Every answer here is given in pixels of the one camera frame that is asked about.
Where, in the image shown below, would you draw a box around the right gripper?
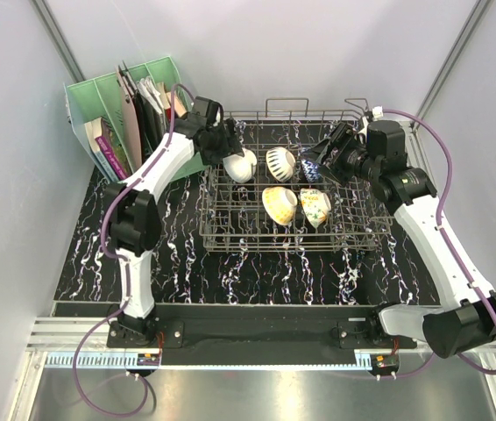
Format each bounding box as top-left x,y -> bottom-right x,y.
299,122 -> 379,188

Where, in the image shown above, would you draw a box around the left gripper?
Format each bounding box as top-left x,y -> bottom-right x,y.
201,118 -> 244,166

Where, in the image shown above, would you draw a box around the blue zigzag pattern bowl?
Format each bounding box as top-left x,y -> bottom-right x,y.
301,159 -> 322,183

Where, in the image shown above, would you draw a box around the plain white bowl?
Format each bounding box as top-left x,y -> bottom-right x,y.
223,148 -> 258,183

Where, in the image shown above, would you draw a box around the white bowl black stripes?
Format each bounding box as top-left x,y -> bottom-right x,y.
266,146 -> 296,182

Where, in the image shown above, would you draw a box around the grey wire dish rack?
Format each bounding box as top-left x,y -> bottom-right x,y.
199,98 -> 393,253

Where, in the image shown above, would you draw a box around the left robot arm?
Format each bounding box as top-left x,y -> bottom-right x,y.
101,96 -> 242,347

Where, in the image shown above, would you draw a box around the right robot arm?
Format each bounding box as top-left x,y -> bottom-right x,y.
303,120 -> 496,359

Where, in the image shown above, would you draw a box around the green floral bowl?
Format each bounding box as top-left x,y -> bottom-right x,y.
300,189 -> 331,228

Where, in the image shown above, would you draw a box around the yellow checked bowl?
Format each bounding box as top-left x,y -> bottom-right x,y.
262,186 -> 298,226

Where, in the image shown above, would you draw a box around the red book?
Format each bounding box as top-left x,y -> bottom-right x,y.
161,92 -> 188,120

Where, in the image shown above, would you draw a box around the pink folder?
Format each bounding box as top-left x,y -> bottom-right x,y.
117,66 -> 143,172

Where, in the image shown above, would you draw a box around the white papers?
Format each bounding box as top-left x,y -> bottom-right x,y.
137,76 -> 165,112

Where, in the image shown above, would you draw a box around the green file organizer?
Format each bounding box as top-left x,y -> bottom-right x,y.
63,54 -> 209,189

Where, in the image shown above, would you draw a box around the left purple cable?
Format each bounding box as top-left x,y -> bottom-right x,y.
73,82 -> 195,416

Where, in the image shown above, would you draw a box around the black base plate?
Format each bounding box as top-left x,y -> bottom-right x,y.
107,303 -> 416,369

